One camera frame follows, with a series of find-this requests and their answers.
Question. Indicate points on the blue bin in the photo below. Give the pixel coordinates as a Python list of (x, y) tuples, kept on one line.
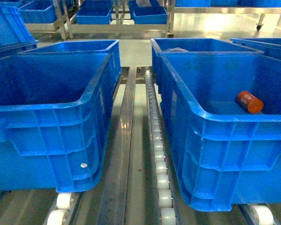
[(196, 45), (269, 45), (55, 113), (108, 46), (223, 155)]

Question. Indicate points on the left front blue bin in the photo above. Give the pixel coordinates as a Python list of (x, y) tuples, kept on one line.
[(55, 113)]

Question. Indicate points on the orange cylindrical cap 4680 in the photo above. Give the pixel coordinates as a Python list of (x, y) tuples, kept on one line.
[(251, 103)]

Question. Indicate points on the right front blue bin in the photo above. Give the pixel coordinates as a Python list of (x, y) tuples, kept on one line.
[(223, 155)]

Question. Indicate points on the right rear blue bin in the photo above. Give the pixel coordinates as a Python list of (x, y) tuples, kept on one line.
[(196, 45)]

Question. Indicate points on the white roller track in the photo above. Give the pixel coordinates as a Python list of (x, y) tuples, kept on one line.
[(165, 213)]

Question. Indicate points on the stainless steel shelf rack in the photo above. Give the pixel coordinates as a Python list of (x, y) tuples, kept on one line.
[(124, 194)]

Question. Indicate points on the left rear blue bin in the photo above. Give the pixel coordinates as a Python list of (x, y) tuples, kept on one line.
[(108, 46)]

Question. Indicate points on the far right blue bin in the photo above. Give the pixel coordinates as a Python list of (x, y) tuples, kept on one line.
[(269, 45)]

